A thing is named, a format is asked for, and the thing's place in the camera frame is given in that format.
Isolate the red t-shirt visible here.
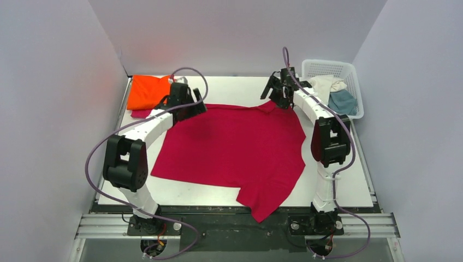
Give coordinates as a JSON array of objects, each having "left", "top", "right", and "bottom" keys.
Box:
[{"left": 151, "top": 102, "right": 306, "bottom": 223}]

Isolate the white plastic basket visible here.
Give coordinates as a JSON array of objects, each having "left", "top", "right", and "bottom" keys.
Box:
[{"left": 301, "top": 59, "right": 364, "bottom": 119}]

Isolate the blue cloth in basket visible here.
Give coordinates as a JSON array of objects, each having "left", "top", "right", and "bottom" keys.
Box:
[{"left": 328, "top": 90, "right": 358, "bottom": 116}]

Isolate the white cloth in basket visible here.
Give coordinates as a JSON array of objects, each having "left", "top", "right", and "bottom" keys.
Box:
[{"left": 308, "top": 75, "right": 347, "bottom": 105}]

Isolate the folded pink t-shirt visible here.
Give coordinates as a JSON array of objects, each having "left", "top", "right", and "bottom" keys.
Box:
[{"left": 130, "top": 109, "right": 153, "bottom": 120}]

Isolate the folded orange t-shirt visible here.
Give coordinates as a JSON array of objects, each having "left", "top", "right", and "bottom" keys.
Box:
[{"left": 127, "top": 75, "right": 171, "bottom": 110}]

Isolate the aluminium rail frame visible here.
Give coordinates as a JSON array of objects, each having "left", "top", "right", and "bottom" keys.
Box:
[{"left": 69, "top": 214, "right": 405, "bottom": 261}]

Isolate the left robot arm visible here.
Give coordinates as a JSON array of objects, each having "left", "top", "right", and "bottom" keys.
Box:
[{"left": 103, "top": 82, "right": 206, "bottom": 235}]

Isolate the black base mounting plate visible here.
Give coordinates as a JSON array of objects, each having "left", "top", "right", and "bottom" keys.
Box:
[{"left": 77, "top": 205, "right": 380, "bottom": 257}]

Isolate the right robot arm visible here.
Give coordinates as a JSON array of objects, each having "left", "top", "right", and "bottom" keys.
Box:
[{"left": 260, "top": 67, "right": 352, "bottom": 234}]

